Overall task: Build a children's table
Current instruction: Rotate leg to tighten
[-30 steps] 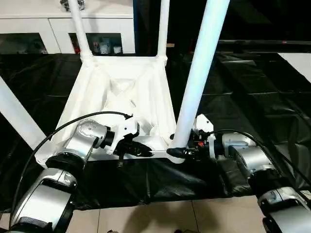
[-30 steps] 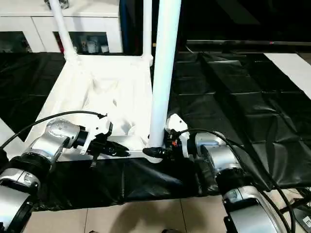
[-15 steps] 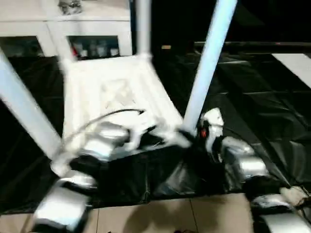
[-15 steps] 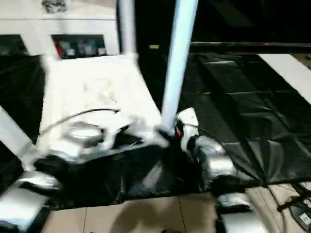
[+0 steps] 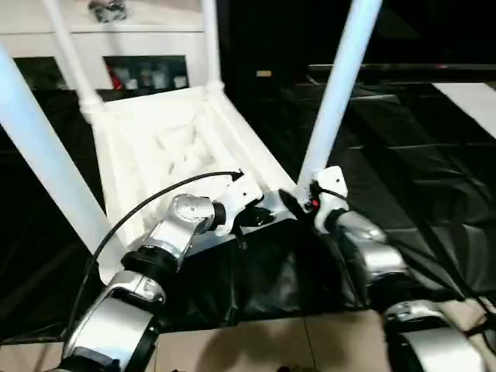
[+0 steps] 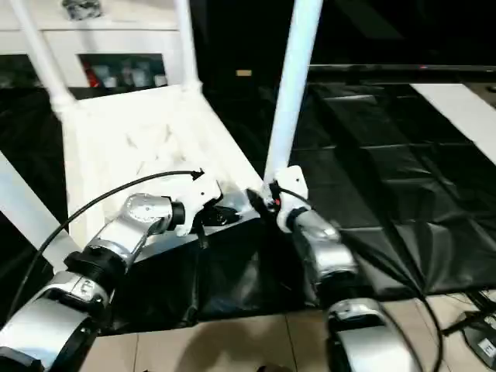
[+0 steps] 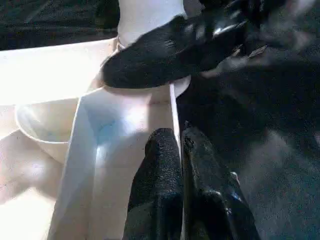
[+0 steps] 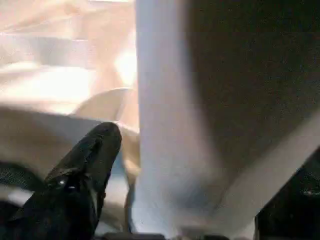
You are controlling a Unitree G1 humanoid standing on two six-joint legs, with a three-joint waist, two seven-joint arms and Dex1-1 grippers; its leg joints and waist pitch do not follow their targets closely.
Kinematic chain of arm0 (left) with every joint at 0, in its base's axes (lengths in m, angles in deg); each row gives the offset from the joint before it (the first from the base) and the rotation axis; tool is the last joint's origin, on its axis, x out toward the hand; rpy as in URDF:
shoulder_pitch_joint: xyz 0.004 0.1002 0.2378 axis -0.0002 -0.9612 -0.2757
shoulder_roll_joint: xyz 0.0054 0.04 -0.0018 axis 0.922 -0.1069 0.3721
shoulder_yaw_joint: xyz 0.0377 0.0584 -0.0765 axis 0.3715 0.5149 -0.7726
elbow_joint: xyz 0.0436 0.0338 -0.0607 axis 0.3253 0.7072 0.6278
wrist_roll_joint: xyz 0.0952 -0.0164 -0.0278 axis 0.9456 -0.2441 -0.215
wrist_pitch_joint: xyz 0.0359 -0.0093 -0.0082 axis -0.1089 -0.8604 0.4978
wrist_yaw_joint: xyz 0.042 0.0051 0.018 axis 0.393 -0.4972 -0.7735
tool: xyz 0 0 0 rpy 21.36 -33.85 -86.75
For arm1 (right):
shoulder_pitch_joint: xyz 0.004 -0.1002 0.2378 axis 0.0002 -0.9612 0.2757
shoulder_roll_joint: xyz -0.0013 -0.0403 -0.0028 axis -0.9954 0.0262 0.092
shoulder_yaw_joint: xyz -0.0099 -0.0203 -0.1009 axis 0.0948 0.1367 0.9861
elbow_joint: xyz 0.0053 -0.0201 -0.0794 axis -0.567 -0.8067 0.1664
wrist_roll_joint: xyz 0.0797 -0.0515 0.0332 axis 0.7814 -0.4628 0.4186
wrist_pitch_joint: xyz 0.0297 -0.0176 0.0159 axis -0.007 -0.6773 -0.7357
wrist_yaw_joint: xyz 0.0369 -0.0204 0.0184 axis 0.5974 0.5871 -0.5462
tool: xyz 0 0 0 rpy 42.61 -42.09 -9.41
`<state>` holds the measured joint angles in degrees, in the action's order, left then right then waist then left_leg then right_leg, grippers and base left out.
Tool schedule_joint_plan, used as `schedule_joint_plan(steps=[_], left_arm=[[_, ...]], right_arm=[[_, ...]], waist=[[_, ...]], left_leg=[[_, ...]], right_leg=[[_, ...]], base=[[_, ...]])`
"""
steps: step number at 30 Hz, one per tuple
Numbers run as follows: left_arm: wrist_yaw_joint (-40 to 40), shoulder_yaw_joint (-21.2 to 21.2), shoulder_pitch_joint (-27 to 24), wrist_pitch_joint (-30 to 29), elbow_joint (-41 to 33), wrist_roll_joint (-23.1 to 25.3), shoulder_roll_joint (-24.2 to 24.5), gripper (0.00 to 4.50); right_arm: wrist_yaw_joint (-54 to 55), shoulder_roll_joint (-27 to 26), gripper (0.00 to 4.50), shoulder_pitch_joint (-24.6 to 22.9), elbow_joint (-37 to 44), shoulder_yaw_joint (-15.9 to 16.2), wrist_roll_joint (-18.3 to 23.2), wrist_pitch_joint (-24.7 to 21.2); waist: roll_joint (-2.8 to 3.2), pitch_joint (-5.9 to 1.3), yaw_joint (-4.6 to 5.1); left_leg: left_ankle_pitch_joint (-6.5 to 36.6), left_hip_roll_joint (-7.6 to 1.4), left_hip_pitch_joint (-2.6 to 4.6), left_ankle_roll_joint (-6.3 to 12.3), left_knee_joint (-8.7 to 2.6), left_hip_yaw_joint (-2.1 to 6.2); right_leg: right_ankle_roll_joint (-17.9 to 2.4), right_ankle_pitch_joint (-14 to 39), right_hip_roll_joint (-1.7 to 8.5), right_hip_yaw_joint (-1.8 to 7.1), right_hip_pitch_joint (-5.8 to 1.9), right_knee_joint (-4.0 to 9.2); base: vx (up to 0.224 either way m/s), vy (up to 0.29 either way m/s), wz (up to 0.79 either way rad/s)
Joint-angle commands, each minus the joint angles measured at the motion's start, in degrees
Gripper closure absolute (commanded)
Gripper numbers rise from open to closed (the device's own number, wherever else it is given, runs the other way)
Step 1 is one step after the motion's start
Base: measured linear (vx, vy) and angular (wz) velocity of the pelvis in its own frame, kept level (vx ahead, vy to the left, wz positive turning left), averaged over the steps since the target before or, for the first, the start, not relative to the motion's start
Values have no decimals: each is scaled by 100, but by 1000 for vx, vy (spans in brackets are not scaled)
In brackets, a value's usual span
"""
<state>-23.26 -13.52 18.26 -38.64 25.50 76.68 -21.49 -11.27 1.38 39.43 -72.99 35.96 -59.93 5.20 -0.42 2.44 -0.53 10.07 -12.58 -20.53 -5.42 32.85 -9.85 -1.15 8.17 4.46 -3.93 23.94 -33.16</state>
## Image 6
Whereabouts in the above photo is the white flat panel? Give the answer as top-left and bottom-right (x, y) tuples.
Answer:
(410, 83), (496, 158)

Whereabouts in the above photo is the black horizontal bar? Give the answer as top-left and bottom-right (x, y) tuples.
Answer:
(308, 64), (496, 73)

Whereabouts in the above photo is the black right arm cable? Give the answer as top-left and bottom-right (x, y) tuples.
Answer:
(277, 185), (445, 372)

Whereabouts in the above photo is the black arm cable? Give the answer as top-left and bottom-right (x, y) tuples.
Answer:
(277, 185), (445, 372)
(7, 168), (205, 322)

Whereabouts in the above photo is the white glass-door cabinet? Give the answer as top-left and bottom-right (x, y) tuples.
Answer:
(0, 0), (191, 90)

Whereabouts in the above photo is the black backdrop cloth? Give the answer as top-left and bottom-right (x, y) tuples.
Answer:
(189, 0), (496, 84)

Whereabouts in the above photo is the black object on floor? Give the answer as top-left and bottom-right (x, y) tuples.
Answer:
(441, 309), (496, 336)

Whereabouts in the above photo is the dark object on cabinet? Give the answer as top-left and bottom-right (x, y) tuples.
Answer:
(61, 0), (105, 20)

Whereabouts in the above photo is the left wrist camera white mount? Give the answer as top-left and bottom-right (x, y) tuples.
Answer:
(177, 176), (224, 236)

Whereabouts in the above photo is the dark round stand base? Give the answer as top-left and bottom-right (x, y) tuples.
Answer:
(463, 321), (496, 365)

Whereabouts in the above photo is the black glossy mat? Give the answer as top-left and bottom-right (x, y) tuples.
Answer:
(0, 81), (496, 336)

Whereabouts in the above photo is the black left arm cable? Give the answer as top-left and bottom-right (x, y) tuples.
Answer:
(7, 168), (205, 322)

